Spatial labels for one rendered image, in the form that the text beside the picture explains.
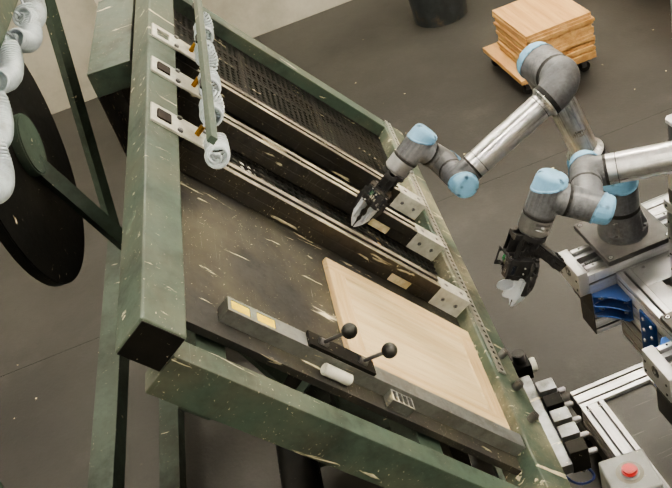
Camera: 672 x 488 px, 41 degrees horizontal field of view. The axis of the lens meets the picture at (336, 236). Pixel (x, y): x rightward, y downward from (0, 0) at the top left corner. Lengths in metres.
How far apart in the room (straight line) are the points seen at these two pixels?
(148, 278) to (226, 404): 0.30
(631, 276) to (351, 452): 1.24
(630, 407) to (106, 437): 1.87
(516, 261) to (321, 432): 0.61
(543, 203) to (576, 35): 3.71
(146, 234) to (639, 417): 2.11
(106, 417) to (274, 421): 1.46
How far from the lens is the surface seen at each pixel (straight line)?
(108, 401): 3.37
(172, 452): 3.96
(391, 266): 2.78
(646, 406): 3.53
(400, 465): 2.08
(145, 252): 1.89
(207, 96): 2.32
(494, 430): 2.48
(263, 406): 1.88
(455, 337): 2.80
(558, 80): 2.54
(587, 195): 2.12
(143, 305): 1.75
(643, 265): 2.95
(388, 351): 2.12
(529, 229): 2.13
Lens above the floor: 2.88
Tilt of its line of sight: 35 degrees down
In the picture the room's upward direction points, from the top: 19 degrees counter-clockwise
